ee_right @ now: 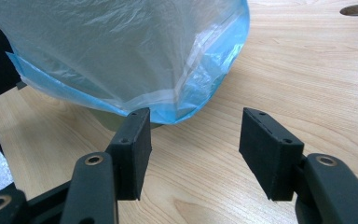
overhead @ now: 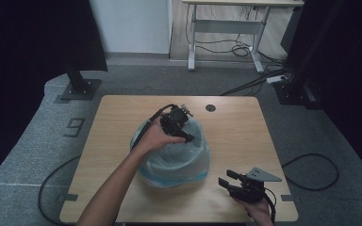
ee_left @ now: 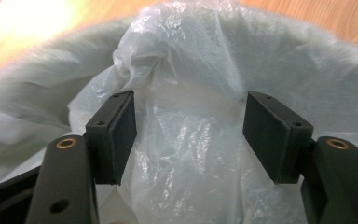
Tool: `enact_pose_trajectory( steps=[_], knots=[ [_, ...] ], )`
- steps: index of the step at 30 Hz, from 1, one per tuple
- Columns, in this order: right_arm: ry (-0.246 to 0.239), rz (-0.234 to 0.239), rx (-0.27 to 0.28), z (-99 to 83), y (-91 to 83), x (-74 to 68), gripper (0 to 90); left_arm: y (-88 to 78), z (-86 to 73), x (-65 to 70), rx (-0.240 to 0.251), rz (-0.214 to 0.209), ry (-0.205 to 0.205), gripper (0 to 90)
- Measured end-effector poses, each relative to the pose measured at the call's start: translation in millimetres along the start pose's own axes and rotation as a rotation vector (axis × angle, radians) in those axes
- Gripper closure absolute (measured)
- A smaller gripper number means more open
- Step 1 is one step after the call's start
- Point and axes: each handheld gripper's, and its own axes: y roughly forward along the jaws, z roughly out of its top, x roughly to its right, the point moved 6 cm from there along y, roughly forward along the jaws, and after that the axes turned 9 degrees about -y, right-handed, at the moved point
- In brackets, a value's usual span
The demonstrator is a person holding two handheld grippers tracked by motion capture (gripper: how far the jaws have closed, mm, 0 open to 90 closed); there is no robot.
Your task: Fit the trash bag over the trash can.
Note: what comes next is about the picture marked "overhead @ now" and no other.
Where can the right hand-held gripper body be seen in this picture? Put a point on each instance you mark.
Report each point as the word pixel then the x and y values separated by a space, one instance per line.
pixel 248 190

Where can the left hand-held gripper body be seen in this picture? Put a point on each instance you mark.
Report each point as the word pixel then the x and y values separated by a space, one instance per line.
pixel 177 116

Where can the white plastic bag blue edge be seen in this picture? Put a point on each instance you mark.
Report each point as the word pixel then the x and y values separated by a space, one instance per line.
pixel 176 163

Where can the person's right hand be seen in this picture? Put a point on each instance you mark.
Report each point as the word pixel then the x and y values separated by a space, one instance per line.
pixel 259 213

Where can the person's left hand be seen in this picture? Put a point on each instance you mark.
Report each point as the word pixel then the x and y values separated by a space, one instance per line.
pixel 154 138

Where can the black tape floor marking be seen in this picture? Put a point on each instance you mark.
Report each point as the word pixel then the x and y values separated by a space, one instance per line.
pixel 77 122

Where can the black stand base left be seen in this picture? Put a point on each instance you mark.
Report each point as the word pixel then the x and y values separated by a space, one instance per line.
pixel 80 89

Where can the black metal stand with base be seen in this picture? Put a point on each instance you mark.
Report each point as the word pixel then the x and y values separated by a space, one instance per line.
pixel 292 91

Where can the white-legged wooden desk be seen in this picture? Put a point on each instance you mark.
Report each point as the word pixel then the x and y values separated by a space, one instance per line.
pixel 226 26

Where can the white power strip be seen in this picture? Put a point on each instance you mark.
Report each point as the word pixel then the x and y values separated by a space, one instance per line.
pixel 276 79

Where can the black curtain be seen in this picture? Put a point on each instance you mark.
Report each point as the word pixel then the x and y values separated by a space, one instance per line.
pixel 22 62
pixel 352 78

